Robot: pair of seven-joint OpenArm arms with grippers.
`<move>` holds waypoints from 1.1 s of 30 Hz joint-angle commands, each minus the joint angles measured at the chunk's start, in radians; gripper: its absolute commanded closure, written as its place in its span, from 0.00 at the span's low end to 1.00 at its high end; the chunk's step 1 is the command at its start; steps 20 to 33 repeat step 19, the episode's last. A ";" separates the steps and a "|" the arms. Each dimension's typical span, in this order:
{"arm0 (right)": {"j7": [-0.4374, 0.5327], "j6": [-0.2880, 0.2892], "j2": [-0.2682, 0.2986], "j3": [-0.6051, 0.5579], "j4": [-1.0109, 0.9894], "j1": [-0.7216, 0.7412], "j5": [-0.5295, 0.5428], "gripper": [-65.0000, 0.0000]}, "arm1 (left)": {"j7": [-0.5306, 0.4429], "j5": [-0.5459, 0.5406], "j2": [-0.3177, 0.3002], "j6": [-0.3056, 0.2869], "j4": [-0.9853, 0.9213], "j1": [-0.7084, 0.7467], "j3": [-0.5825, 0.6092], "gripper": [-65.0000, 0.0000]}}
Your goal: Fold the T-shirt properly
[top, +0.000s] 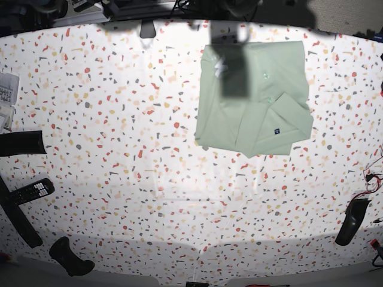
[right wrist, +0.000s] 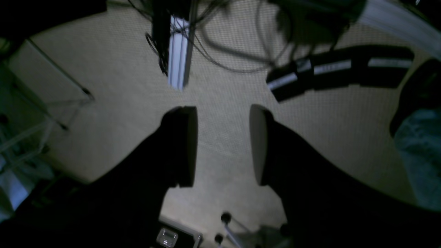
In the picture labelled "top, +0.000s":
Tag light green T-shirt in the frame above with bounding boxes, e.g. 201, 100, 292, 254
195, 41, 314, 158

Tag small black box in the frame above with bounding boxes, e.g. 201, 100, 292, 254
185, 282, 209, 287

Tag black TV remote control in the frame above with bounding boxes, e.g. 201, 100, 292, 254
9, 178, 55, 205

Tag black game controller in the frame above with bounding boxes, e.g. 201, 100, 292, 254
49, 236, 95, 277

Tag long black bar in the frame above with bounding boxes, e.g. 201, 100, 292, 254
1, 178, 43, 248

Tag black curved handle left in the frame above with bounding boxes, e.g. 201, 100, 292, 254
0, 130, 46, 157

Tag black curved handle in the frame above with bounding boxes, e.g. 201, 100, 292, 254
0, 130, 46, 157
335, 199, 370, 246

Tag black curved handle right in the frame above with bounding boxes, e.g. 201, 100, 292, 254
335, 199, 370, 246

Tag red and black wires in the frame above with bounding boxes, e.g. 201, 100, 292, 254
346, 143, 383, 210

